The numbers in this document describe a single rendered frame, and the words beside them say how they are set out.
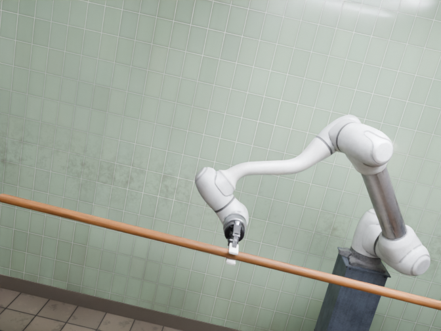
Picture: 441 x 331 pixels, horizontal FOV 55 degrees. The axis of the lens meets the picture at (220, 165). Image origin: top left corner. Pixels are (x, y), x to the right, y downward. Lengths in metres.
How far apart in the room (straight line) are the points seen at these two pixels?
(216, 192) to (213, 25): 1.17
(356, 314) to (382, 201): 0.71
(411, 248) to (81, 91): 1.97
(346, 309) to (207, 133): 1.23
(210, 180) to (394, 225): 0.80
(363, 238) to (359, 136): 0.67
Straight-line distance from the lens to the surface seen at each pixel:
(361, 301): 2.29
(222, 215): 1.68
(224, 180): 1.65
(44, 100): 2.81
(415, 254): 2.02
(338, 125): 1.79
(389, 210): 1.88
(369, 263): 2.23
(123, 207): 2.79
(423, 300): 1.60
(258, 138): 2.55
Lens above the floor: 1.84
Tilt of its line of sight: 15 degrees down
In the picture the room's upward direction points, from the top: 13 degrees clockwise
